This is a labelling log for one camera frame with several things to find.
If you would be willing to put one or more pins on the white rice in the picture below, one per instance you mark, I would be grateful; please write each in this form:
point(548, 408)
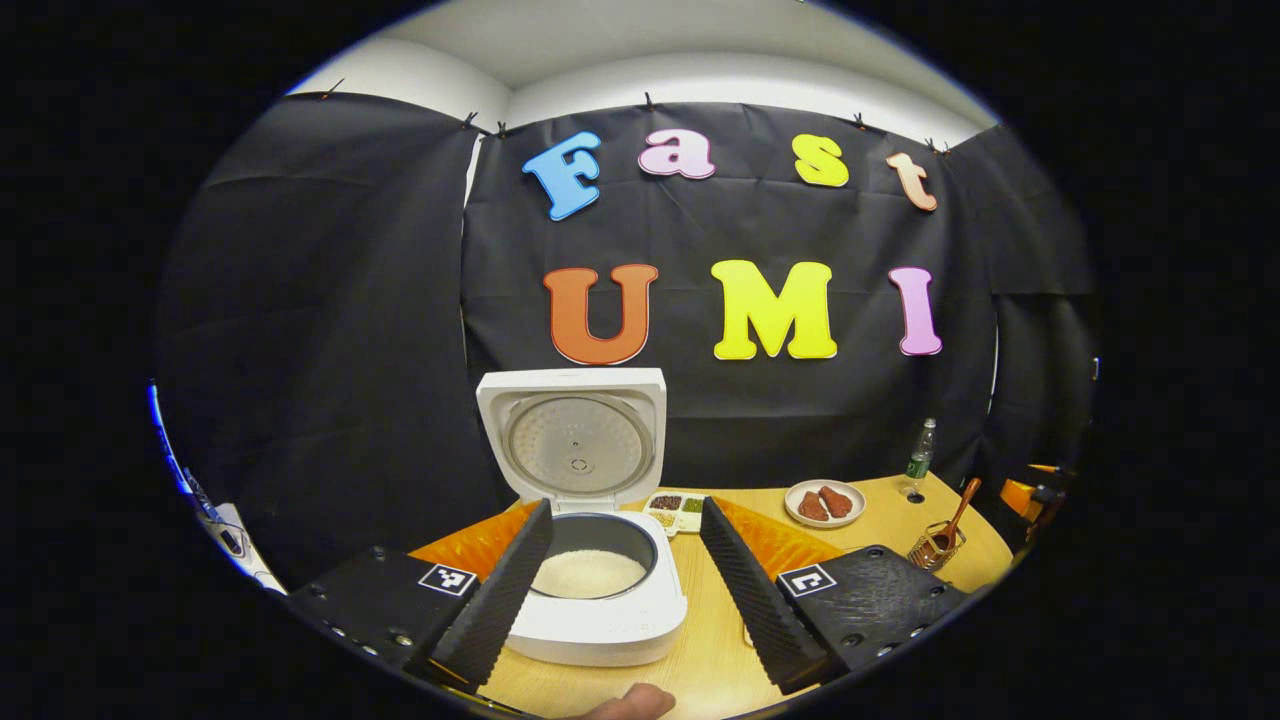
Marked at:
point(590, 575)

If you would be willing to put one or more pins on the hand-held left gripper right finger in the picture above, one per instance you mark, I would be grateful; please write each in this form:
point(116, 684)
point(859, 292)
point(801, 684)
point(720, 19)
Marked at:
point(755, 600)

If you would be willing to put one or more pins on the black backdrop cloth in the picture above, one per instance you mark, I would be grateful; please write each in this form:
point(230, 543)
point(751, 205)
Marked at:
point(380, 350)

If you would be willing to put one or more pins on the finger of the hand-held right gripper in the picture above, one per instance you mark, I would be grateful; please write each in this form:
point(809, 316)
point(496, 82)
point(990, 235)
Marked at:
point(1020, 497)

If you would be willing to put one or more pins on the brown meat piece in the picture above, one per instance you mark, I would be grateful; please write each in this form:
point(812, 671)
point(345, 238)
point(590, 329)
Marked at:
point(838, 501)
point(813, 507)

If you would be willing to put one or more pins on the white divided grain dish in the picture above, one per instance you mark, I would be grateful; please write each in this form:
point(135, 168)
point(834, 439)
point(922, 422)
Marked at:
point(675, 505)

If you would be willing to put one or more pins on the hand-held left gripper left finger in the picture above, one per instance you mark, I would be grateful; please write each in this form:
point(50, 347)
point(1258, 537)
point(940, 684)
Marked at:
point(500, 600)

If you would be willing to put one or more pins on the green plastic water bottle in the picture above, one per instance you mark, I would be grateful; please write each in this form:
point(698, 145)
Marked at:
point(920, 465)

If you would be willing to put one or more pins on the black phone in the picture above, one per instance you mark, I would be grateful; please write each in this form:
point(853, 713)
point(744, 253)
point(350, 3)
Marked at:
point(233, 541)

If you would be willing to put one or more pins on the white rice cooker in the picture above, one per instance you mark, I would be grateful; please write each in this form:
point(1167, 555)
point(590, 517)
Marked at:
point(600, 640)

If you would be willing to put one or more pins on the white side desk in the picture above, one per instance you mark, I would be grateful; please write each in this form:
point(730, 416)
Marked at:
point(255, 560)

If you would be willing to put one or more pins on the computer monitor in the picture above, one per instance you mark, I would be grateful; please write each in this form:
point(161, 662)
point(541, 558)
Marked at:
point(160, 430)

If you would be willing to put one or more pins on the white round plate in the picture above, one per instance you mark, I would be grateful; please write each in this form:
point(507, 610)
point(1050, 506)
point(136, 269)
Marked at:
point(825, 524)

